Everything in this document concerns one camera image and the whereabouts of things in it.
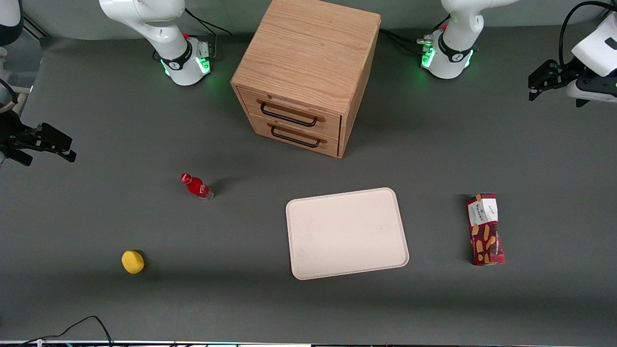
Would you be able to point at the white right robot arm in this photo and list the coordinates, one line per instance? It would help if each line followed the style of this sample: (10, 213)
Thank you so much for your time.
(159, 29)

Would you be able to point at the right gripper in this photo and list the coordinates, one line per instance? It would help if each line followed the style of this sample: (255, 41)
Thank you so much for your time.
(10, 131)

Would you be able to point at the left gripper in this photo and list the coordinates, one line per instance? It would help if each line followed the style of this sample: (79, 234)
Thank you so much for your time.
(563, 72)

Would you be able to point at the yellow lemon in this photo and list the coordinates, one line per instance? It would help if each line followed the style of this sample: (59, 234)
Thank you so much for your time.
(132, 262)

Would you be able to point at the red cookie box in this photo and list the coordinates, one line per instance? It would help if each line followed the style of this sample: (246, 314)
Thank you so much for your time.
(486, 231)

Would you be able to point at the red soda bottle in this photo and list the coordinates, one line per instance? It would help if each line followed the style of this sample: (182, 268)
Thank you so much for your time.
(195, 185)

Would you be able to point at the beige plastic tray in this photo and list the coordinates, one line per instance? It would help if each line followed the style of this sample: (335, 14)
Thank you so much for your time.
(344, 233)

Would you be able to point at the wooden drawer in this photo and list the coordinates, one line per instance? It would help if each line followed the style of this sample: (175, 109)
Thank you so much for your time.
(330, 147)
(332, 126)

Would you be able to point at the wooden drawer cabinet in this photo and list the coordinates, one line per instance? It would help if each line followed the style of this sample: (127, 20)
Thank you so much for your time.
(308, 48)

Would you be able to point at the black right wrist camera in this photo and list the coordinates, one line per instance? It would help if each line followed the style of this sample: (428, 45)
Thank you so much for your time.
(50, 137)

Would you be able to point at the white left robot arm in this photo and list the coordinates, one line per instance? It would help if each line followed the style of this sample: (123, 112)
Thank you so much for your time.
(453, 53)

